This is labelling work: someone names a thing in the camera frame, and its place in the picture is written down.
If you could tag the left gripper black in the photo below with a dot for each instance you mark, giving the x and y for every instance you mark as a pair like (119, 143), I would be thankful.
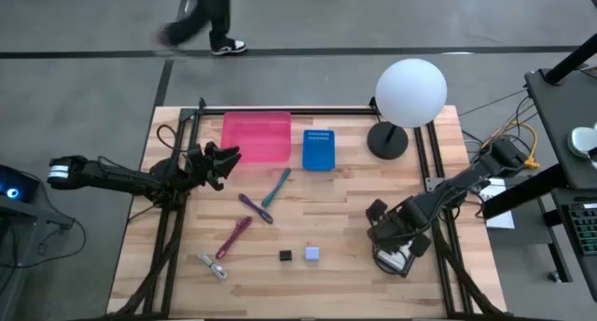
(203, 164)

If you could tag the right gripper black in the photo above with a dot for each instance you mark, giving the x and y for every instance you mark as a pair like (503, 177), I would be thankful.
(401, 223)

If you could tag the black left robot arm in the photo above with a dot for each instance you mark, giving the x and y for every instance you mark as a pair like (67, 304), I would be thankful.
(116, 176)

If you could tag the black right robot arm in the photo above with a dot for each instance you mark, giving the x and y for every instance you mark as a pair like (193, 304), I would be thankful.
(466, 185)

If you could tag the pink translucent plastic bin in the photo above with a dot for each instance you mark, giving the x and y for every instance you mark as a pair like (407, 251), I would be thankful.
(255, 136)

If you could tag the blue plastic basket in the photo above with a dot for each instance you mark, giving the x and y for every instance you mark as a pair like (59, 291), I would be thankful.
(319, 150)

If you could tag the small light blue cube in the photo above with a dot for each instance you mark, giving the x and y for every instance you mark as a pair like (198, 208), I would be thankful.
(312, 254)

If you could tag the white paper sheet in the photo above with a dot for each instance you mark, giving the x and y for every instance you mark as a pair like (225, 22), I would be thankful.
(501, 218)

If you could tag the small black cube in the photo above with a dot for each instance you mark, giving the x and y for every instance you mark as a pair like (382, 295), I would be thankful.
(285, 255)

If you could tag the white globe lamp black stand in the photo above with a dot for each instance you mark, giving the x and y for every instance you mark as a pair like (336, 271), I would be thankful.
(410, 92)

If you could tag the person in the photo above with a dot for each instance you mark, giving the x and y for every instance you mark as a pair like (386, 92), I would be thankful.
(219, 13)

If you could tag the backlit computer keyboard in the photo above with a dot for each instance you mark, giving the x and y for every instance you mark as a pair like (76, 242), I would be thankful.
(585, 227)

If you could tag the black side desk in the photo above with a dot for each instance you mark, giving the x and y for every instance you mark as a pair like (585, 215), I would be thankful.
(559, 125)

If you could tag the white round object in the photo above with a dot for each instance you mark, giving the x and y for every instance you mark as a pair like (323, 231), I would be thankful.
(583, 141)

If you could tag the grey stand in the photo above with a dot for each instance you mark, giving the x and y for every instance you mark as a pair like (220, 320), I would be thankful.
(28, 213)

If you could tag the black device with blue light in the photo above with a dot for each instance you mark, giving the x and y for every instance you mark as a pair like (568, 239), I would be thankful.
(14, 183)

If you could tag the black pole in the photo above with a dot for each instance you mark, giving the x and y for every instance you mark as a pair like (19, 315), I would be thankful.
(571, 62)

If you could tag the black aluminium frame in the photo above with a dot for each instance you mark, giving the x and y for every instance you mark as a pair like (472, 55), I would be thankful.
(336, 110)

